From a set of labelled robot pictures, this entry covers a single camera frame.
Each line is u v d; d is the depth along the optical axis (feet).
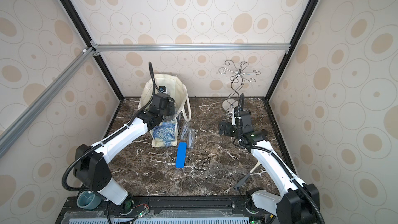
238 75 3.01
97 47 2.96
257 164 2.85
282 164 1.49
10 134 1.69
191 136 3.19
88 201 2.43
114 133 1.64
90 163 1.52
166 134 2.80
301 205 1.26
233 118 2.39
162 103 2.08
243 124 1.95
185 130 3.28
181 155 2.95
